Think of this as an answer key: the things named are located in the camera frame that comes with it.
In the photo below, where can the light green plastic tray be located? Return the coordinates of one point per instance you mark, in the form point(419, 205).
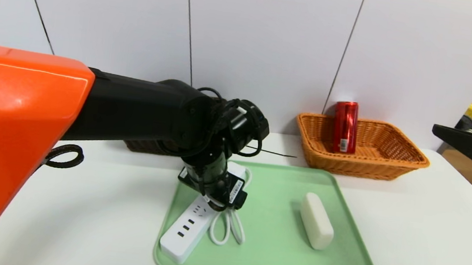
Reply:
point(272, 250)

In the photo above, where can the orange wicker basket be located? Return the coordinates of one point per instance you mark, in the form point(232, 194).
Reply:
point(392, 144)

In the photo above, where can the white soap bar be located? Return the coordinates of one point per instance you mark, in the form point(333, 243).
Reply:
point(317, 222)

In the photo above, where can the white power strip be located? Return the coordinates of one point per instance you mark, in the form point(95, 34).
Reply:
point(184, 232)

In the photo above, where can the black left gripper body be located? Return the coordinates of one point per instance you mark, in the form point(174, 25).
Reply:
point(233, 191)

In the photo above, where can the red drink can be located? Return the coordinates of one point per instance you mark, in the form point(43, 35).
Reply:
point(345, 126)

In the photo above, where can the dark brown wicker basket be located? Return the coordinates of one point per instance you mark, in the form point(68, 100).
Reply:
point(151, 147)

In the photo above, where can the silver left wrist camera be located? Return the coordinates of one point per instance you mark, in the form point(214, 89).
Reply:
point(241, 117)

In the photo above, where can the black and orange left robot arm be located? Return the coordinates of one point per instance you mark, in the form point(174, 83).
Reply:
point(133, 108)

